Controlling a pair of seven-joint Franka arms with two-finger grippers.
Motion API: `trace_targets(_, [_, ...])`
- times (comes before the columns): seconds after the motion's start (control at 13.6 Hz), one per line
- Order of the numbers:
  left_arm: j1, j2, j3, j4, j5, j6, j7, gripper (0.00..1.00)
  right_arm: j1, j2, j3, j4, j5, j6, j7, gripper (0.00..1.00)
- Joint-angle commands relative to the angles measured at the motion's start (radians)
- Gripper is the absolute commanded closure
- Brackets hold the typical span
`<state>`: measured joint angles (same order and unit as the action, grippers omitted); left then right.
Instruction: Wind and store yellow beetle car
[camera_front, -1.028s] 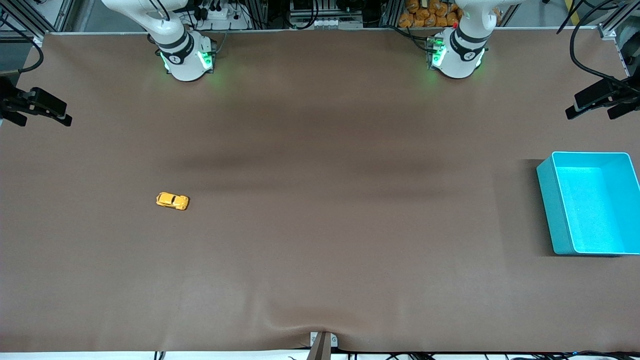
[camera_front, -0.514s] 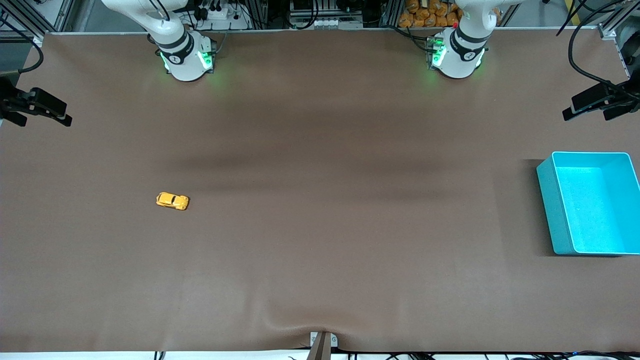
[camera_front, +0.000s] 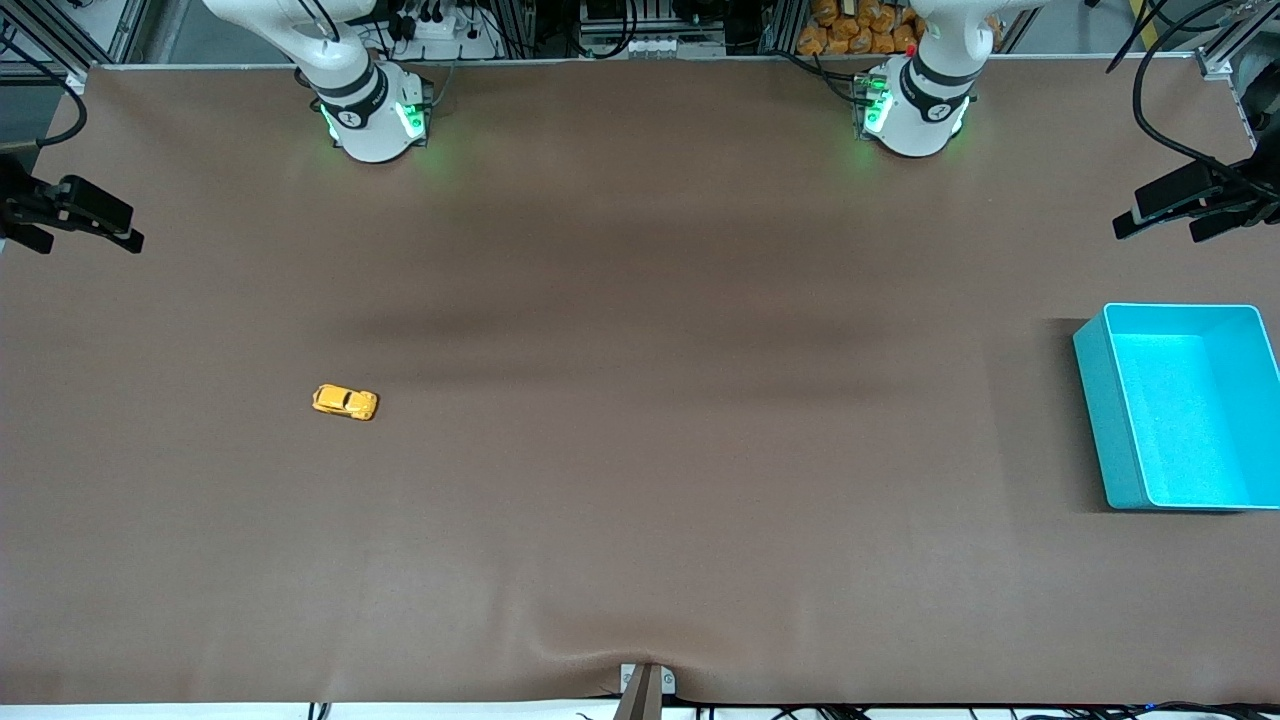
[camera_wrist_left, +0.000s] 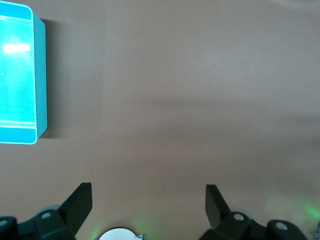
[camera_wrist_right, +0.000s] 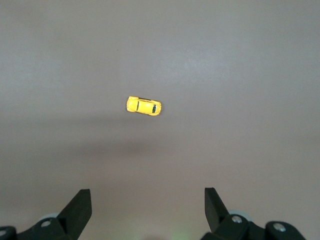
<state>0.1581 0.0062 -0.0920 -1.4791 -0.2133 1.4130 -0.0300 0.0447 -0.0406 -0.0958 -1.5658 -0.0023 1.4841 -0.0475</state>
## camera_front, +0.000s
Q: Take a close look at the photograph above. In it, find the brown table mat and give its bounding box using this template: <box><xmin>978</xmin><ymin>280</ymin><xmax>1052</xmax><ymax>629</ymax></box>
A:
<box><xmin>0</xmin><ymin>55</ymin><xmax>1280</xmax><ymax>706</ymax></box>

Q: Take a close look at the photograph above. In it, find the aluminium frame post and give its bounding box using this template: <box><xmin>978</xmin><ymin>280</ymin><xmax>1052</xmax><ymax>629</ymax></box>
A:
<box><xmin>1195</xmin><ymin>0</ymin><xmax>1280</xmax><ymax>83</ymax></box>
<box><xmin>0</xmin><ymin>0</ymin><xmax>151</xmax><ymax>83</ymax></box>

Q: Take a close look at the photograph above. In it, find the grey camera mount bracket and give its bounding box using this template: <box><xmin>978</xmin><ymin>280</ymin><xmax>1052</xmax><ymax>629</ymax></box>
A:
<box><xmin>612</xmin><ymin>662</ymin><xmax>678</xmax><ymax>720</ymax></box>

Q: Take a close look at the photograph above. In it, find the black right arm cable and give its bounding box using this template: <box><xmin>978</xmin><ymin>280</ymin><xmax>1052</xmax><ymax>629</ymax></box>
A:
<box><xmin>0</xmin><ymin>25</ymin><xmax>89</xmax><ymax>153</ymax></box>

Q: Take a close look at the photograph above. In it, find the yellow beetle toy car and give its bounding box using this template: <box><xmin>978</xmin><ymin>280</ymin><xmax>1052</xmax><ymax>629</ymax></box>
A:
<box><xmin>311</xmin><ymin>384</ymin><xmax>380</xmax><ymax>422</ymax></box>

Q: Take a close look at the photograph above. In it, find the teal plastic bin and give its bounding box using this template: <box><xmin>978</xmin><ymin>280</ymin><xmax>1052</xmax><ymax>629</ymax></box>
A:
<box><xmin>1073</xmin><ymin>303</ymin><xmax>1280</xmax><ymax>513</ymax></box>

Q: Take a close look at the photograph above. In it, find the pile of orange toys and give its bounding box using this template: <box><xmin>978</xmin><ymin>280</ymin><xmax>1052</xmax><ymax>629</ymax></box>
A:
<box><xmin>797</xmin><ymin>0</ymin><xmax>926</xmax><ymax>57</ymax></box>

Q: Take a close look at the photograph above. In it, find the aluminium rack with electronics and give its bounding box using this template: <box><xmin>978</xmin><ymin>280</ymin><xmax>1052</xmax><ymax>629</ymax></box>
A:
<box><xmin>520</xmin><ymin>0</ymin><xmax>801</xmax><ymax>59</ymax></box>

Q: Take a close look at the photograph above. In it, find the white power strip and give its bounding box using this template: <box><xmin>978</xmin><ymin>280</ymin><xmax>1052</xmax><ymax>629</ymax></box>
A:
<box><xmin>393</xmin><ymin>0</ymin><xmax>501</xmax><ymax>61</ymax></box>

